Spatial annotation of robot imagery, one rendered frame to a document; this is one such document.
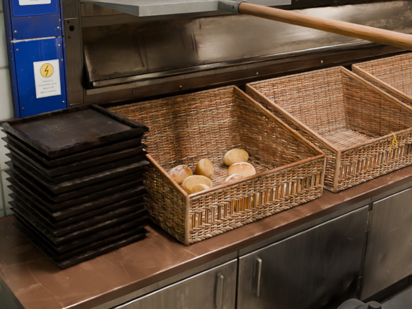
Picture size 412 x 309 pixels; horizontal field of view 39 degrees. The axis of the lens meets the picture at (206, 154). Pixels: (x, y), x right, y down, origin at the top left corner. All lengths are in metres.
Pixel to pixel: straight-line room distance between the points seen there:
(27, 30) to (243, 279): 0.94
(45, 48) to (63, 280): 0.66
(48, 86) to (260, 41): 0.86
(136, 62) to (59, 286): 0.78
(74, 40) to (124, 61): 0.18
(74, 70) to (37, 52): 0.15
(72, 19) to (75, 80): 0.18
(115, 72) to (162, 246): 0.59
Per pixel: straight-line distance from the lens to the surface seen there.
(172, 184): 1.60
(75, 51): 1.83
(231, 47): 2.15
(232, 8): 1.66
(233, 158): 2.08
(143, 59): 1.94
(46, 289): 1.49
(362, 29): 1.35
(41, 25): 1.74
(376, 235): 2.21
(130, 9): 1.61
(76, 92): 1.86
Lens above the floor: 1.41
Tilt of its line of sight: 22 degrees down
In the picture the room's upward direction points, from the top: 1 degrees clockwise
